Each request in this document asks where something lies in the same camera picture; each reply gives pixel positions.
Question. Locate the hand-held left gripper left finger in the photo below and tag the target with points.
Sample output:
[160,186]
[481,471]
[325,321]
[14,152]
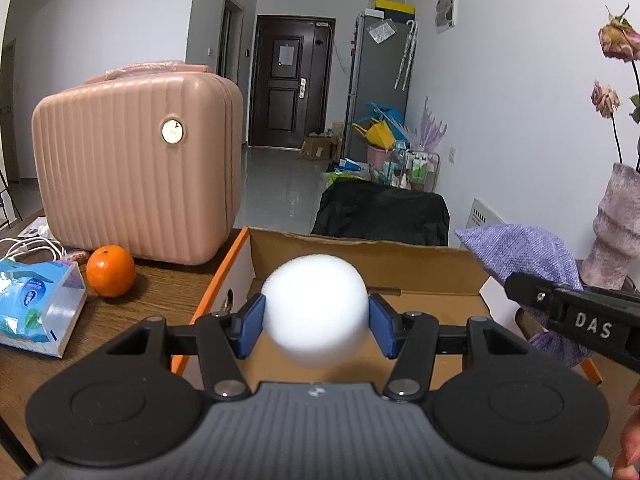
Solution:
[250,325]

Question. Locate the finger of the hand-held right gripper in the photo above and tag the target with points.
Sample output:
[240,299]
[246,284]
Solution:
[575,315]

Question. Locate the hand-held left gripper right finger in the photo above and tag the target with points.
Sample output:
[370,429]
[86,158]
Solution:
[381,325]

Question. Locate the white foam ball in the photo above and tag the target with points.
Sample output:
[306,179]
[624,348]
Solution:
[315,305]

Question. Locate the red printed cardboard box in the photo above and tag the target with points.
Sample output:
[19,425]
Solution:
[425,270]

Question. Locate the purple woven fabric pouch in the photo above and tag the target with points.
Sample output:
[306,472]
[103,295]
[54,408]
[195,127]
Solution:
[520,255]

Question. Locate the blue soft tissue pack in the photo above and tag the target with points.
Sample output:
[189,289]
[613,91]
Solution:
[30,300]

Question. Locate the person's right hand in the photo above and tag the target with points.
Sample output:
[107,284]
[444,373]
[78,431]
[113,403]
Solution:
[631,445]

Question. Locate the mauve textured vase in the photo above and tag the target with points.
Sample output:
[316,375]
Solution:
[615,230]

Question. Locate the black chair backrest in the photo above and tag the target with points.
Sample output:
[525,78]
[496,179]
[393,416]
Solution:
[380,215]

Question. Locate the white radiator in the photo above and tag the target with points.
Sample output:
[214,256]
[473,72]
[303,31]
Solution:
[482,215]

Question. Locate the orange fruit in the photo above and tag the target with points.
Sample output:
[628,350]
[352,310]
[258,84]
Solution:
[111,272]

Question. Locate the pink bucket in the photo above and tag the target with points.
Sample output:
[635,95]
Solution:
[379,155]

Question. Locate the brown cardboard carton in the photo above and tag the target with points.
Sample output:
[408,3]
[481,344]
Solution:
[317,149]

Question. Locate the pink ribbed suitcase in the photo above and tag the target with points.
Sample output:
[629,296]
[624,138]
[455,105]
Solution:
[125,185]

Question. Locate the purple feather decoration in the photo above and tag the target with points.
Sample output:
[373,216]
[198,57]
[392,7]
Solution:
[430,127]

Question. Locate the dark brown door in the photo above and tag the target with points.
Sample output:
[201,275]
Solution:
[290,110]

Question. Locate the white booklet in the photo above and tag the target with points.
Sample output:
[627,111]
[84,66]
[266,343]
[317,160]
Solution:
[34,227]

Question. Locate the grey refrigerator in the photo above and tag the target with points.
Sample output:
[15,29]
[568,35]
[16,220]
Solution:
[375,75]

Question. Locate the clear white umbrella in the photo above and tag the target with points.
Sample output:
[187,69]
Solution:
[405,60]

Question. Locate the dried pink roses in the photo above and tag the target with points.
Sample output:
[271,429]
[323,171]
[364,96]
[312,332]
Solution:
[620,40]

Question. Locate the clear plastic bag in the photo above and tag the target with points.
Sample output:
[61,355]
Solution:
[381,31]

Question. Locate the yellow box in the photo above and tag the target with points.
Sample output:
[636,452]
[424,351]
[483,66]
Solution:
[395,7]

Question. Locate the white wall socket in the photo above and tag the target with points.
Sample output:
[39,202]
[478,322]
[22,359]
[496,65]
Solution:
[453,154]

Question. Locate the white wall panel box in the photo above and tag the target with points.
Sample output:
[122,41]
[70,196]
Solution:
[446,9]

